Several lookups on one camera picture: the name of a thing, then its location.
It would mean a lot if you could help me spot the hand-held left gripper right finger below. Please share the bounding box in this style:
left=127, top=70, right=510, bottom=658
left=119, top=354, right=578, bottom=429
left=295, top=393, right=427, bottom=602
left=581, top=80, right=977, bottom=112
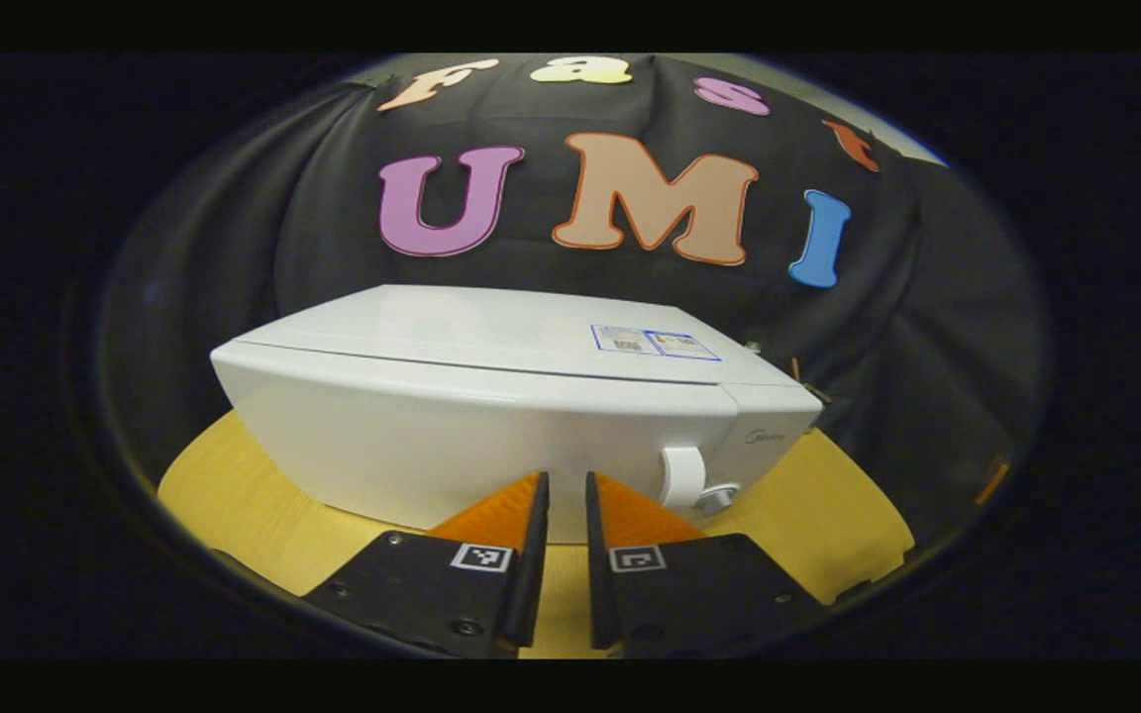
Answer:
left=585, top=471, right=830, bottom=660

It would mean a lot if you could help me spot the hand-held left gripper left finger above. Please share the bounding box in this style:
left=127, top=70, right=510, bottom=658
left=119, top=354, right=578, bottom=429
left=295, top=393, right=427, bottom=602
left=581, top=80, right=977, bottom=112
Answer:
left=301, top=471, right=552, bottom=660

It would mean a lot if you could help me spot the white microwave oven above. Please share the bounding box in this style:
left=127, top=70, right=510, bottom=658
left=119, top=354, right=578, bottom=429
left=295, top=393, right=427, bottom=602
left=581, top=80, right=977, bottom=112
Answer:
left=209, top=284, right=824, bottom=544

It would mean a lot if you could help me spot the black backdrop cloth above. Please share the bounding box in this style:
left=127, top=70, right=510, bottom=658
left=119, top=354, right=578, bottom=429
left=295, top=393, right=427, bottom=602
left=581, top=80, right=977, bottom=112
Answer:
left=95, top=54, right=1049, bottom=556

